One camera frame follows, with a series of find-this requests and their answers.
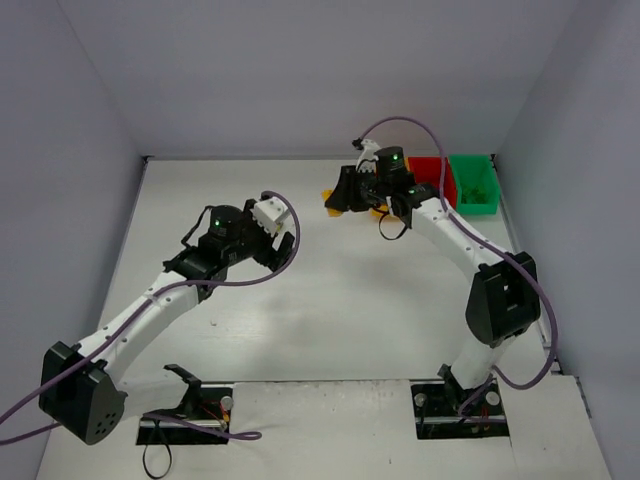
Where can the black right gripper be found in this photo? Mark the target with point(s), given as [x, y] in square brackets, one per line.
[356, 188]

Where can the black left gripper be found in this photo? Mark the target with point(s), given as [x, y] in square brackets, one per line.
[272, 248]

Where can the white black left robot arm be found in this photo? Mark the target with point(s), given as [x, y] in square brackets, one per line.
[84, 387]

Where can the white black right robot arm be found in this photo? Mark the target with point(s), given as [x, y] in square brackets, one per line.
[501, 304]

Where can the yellow plastic bin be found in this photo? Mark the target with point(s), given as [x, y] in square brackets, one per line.
[376, 212]

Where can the red plastic bin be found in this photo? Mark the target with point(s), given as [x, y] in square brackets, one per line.
[428, 170]

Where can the green plastic bin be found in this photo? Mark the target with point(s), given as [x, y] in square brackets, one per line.
[478, 190]

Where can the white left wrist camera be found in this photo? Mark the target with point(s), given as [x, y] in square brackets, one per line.
[270, 215]

